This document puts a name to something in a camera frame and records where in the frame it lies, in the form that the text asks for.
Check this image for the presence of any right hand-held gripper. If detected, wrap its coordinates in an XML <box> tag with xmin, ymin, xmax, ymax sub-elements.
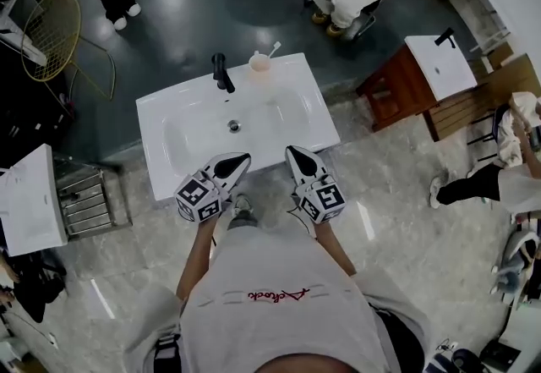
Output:
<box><xmin>284</xmin><ymin>145</ymin><xmax>346</xmax><ymax>225</ymax></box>

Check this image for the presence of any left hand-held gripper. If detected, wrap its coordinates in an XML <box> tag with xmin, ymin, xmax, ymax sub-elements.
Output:
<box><xmin>172</xmin><ymin>151</ymin><xmax>253</xmax><ymax>223</ymax></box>

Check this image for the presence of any translucent beige cup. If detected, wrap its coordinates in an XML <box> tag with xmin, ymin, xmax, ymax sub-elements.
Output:
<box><xmin>247</xmin><ymin>49</ymin><xmax>276</xmax><ymax>89</ymax></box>

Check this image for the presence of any person's left forearm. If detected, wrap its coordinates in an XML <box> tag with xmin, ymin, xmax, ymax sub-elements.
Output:
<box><xmin>175</xmin><ymin>217</ymin><xmax>221</xmax><ymax>304</ymax></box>

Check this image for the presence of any person's right forearm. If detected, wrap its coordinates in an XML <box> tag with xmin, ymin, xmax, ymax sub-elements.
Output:
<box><xmin>314</xmin><ymin>221</ymin><xmax>358</xmax><ymax>277</ymax></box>

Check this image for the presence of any person's left shoe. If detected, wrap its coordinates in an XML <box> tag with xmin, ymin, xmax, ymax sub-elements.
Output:
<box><xmin>231</xmin><ymin>193</ymin><xmax>254</xmax><ymax>220</ymax></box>

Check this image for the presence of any person's grey trouser leg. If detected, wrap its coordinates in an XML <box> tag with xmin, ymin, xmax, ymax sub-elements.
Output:
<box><xmin>227</xmin><ymin>210</ymin><xmax>260</xmax><ymax>233</ymax></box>

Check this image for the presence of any large white ceramic sink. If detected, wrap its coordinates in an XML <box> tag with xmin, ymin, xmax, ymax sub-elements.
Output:
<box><xmin>134</xmin><ymin>52</ymin><xmax>342</xmax><ymax>202</ymax></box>

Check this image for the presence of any black faucet with bent spout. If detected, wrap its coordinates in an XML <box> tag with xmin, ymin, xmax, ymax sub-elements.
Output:
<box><xmin>210</xmin><ymin>52</ymin><xmax>236</xmax><ymax>95</ymax></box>

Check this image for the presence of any brown wooden vanity cabinet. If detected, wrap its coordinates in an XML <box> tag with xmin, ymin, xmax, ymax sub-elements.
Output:
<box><xmin>355</xmin><ymin>43</ymin><xmax>439</xmax><ymax>134</ymax></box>

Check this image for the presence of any person's grey t-shirt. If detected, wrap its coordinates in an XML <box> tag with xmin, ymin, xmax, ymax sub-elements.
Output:
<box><xmin>122</xmin><ymin>227</ymin><xmax>432</xmax><ymax>373</ymax></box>

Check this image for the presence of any brown wooden slatted pallet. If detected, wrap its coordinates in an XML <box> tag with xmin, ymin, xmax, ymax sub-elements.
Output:
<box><xmin>422</xmin><ymin>83</ymin><xmax>508</xmax><ymax>143</ymax></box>

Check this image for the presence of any small white ceramic sink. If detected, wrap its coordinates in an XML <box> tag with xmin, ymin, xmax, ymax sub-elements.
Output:
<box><xmin>404</xmin><ymin>35</ymin><xmax>478</xmax><ymax>102</ymax></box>

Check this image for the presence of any black metal chair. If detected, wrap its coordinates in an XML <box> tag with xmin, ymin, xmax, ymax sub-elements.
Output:
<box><xmin>467</xmin><ymin>104</ymin><xmax>508</xmax><ymax>163</ymax></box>

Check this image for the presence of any short black faucet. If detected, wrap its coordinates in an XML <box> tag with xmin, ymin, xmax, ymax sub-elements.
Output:
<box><xmin>434</xmin><ymin>27</ymin><xmax>457</xmax><ymax>50</ymax></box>

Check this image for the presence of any white sink with arched faucet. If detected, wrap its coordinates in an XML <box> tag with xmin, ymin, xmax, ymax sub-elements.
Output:
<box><xmin>0</xmin><ymin>143</ymin><xmax>68</xmax><ymax>258</ymax></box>

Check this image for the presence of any black desk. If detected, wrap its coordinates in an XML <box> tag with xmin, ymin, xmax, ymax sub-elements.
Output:
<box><xmin>0</xmin><ymin>49</ymin><xmax>77</xmax><ymax>161</ymax></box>

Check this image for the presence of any brown wooden board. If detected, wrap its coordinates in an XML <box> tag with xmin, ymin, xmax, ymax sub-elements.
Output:
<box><xmin>485</xmin><ymin>52</ymin><xmax>541</xmax><ymax>106</ymax></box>

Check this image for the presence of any flat black box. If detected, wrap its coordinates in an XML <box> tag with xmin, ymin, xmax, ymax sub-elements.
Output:
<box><xmin>479</xmin><ymin>339</ymin><xmax>523</xmax><ymax>372</ymax></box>

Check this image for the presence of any yellow wire chair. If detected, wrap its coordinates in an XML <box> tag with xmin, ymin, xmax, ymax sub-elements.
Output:
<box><xmin>20</xmin><ymin>0</ymin><xmax>117</xmax><ymax>101</ymax></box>

